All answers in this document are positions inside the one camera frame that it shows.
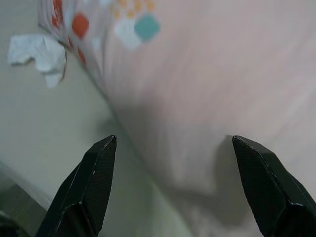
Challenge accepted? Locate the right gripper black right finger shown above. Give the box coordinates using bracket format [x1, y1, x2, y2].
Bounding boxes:
[232, 135, 316, 237]

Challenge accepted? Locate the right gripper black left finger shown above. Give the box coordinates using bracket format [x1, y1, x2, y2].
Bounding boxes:
[36, 135, 118, 237]

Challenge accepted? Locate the pink dotted pillow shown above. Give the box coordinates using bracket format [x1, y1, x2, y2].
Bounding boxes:
[37, 0, 316, 237]

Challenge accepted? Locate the white tissue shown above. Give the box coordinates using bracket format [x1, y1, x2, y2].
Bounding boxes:
[6, 34, 68, 89]

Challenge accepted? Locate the beige mattress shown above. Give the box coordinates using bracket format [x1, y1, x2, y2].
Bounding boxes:
[0, 0, 198, 237]

